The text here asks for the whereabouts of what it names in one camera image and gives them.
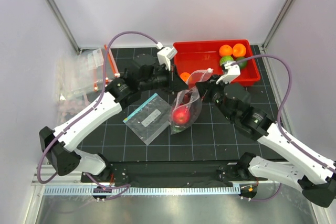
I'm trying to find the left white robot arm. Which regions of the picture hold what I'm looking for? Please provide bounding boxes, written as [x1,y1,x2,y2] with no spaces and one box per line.
[39,55,187,182]

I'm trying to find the right aluminium corner post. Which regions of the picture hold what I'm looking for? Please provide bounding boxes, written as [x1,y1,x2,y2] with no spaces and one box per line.
[261,0,295,49]

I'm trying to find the red plastic tray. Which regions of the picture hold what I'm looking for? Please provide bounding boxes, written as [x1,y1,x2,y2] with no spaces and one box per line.
[173,39,261,87]

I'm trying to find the aluminium corner post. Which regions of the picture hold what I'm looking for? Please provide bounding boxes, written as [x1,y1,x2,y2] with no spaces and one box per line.
[261,0,295,49]
[45,0,81,54]

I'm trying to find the pink-dotted zip bag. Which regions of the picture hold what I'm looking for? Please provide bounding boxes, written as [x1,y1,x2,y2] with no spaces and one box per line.
[169,68,213,128]

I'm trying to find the red apple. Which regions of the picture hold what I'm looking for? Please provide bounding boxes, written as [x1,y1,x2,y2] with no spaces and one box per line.
[172,106,191,125]

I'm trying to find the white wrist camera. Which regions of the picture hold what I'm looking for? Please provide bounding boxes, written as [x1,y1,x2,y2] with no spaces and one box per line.
[216,61,240,84]
[157,47,177,71]

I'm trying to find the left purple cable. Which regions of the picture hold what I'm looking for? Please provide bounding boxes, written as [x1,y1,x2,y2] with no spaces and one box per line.
[36,31,163,200]

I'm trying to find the perforated metal rail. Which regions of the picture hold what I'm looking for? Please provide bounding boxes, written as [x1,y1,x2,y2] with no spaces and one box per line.
[44,184,240,196]

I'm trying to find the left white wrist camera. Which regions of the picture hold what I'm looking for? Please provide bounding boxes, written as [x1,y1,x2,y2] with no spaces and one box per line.
[157,47,177,71]

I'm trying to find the left aluminium corner post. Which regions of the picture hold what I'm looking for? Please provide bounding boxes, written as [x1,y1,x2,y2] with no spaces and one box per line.
[45,0,81,54]

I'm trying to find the aluminium front frame bar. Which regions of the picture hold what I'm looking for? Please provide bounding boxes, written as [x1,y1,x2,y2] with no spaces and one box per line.
[31,162,320,186]

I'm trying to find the black grid mat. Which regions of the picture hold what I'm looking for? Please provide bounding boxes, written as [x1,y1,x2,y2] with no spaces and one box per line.
[77,47,285,162]

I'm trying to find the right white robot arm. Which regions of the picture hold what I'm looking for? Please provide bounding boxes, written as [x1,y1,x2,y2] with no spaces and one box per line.
[196,77,335,208]

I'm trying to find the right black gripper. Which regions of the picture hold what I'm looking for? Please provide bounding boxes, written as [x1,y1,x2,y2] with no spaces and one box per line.
[195,74,235,122]

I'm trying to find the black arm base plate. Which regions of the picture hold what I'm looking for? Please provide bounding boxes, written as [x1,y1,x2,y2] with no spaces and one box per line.
[80,160,263,183]

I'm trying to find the pink-dotted bag on table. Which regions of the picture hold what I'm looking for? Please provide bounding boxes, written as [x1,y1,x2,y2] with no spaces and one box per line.
[55,93,90,123]

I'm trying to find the clear blue-zip bag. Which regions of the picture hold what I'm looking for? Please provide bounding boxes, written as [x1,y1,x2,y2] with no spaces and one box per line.
[123,93,171,145]

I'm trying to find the pink dragon fruit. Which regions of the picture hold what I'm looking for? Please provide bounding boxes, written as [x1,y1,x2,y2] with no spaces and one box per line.
[170,124,188,135]

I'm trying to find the stack of orange-zip bags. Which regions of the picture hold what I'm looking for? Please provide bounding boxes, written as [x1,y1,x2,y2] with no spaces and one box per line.
[55,47,120,97]

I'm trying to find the dark green lime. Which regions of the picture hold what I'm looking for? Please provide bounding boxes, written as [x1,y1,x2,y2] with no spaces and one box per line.
[236,57,247,70]

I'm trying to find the orange tangerine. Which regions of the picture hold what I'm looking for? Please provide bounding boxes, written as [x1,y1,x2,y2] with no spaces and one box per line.
[180,72,191,83]
[232,43,247,58]
[218,45,233,57]

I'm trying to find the light green bumpy fruit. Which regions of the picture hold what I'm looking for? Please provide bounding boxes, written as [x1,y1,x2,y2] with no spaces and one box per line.
[219,55,235,68]

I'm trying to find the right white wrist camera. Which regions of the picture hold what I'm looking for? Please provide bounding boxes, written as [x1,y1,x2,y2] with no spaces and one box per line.
[216,61,240,84]

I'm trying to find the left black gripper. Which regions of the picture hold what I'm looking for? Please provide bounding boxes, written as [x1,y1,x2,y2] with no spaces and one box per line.
[139,62,188,95]

